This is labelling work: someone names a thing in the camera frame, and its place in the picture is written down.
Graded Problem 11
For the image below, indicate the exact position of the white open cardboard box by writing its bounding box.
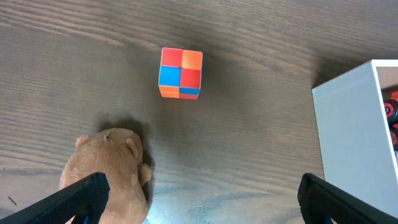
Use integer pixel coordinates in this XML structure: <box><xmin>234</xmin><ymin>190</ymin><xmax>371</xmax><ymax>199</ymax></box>
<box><xmin>312</xmin><ymin>60</ymin><xmax>397</xmax><ymax>217</ymax></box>

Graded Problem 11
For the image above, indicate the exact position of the red toy truck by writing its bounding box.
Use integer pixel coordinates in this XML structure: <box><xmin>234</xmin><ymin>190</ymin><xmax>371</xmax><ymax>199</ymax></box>
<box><xmin>384</xmin><ymin>91</ymin><xmax>397</xmax><ymax>151</ymax></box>

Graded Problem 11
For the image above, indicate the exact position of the brown plush hamster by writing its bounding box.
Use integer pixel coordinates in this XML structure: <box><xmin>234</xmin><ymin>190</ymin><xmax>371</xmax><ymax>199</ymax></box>
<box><xmin>59</xmin><ymin>128</ymin><xmax>152</xmax><ymax>224</ymax></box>

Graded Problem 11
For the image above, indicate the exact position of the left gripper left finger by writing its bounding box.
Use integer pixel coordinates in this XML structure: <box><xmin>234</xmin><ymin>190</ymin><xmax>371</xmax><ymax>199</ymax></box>
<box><xmin>1</xmin><ymin>172</ymin><xmax>110</xmax><ymax>224</ymax></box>

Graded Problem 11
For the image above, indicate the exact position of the multicoloured puzzle cube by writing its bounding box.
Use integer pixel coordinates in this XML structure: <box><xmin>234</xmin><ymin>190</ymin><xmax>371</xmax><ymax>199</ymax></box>
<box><xmin>158</xmin><ymin>47</ymin><xmax>203</xmax><ymax>100</ymax></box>

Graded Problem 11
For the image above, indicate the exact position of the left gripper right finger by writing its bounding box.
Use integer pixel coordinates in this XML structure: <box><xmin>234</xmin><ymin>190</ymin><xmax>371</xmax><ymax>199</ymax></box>
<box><xmin>297</xmin><ymin>173</ymin><xmax>397</xmax><ymax>224</ymax></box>

